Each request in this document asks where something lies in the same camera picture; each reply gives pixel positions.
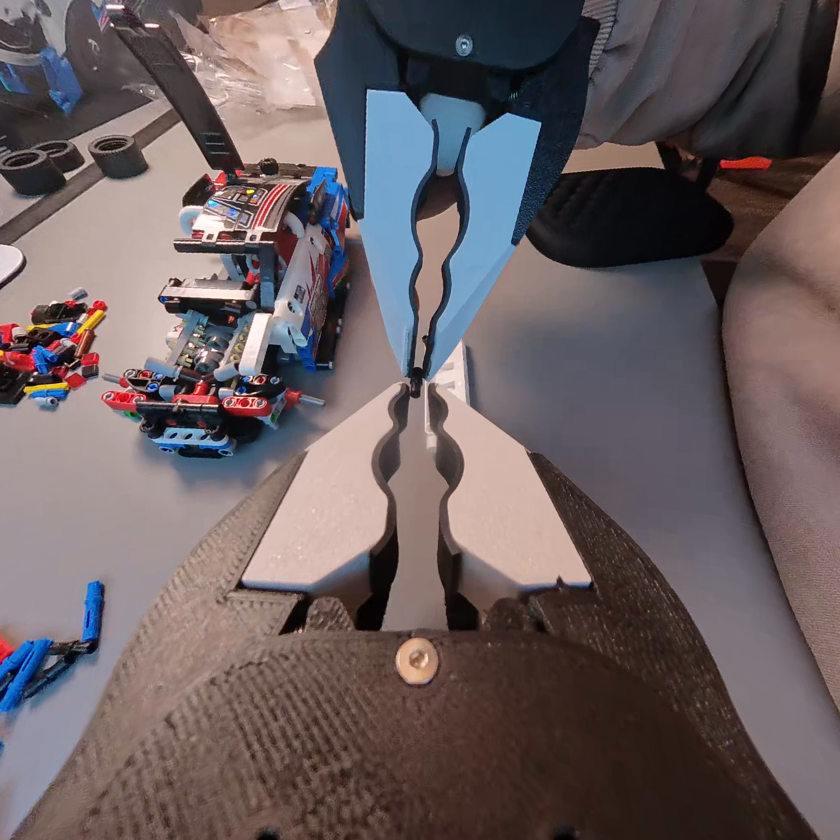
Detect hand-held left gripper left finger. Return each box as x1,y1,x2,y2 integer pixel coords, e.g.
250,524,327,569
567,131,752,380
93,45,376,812
241,382,411,601

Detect black chair armrest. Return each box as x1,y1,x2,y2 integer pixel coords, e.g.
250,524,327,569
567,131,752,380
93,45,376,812
527,167,735,269

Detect heap of small lego pins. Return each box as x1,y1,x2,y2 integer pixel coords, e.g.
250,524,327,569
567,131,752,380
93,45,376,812
0,581,106,716

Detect white lego panel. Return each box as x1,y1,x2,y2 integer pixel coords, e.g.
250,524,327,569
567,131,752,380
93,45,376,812
423,341,471,454

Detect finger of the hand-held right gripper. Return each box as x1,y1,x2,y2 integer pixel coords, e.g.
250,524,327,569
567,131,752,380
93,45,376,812
419,113,543,383
366,88,437,378

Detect pile of mixed lego pieces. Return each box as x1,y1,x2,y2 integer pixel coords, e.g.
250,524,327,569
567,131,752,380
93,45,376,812
0,285,109,409

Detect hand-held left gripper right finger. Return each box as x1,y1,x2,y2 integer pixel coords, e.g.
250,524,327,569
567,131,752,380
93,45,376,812
427,382,593,601

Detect person's right forearm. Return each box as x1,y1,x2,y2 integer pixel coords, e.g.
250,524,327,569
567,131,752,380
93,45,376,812
577,0,829,155

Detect lego race car model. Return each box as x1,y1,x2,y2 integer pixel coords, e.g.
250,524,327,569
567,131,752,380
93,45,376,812
100,3,353,460

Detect clear plastic bags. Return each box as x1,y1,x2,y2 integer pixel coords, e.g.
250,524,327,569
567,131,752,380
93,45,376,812
197,0,342,112

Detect lego set box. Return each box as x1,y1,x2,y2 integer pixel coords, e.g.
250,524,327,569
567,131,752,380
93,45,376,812
0,0,112,119

